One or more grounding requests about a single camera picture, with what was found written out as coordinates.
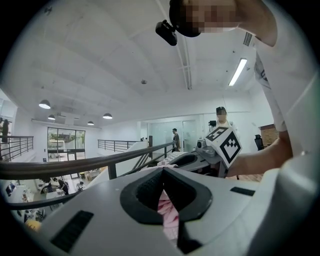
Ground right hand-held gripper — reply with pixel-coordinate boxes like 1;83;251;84
172;126;243;178

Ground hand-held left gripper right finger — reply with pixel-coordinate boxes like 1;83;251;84
162;166;265;256

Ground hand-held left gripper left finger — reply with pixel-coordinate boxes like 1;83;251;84
37;166;186;256

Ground pink clothes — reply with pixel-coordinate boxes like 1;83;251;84
156;159;181;241

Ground person's right forearm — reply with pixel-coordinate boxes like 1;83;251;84
226;136;294;179

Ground checkered tablecloth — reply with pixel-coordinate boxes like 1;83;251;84
162;151;186;164

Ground black metal railing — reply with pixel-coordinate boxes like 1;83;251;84
0;141;176;211

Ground black office chair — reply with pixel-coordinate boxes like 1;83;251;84
254;134;265;152

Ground black balcony railing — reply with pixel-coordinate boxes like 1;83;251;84
97;138;151;154
0;135;35;163

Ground large glass window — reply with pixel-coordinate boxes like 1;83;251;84
47;126;86;154

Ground ceiling tube light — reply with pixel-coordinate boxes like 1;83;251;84
228;57;248;87

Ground person's white shirt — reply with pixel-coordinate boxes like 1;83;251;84
246;32;320;256

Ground person's head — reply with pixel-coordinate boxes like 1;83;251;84
168;0;279;48

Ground black head-worn camera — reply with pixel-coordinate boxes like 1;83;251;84
154;19;179;47

